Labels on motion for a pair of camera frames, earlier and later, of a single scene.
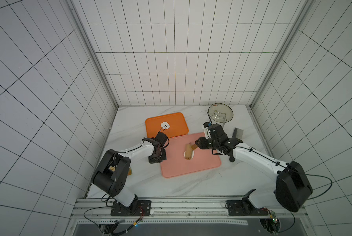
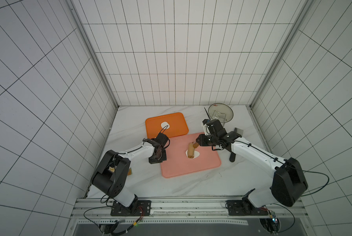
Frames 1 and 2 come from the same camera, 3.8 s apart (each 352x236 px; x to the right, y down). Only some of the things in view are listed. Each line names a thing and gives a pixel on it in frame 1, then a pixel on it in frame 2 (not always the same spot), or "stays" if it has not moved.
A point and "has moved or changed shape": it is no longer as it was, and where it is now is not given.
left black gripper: (163, 158) stays
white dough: (192, 155) has moved or changed shape
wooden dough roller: (189, 151) has moved or changed shape
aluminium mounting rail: (98, 210) stays
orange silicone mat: (178, 125) stays
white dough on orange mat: (164, 123) stays
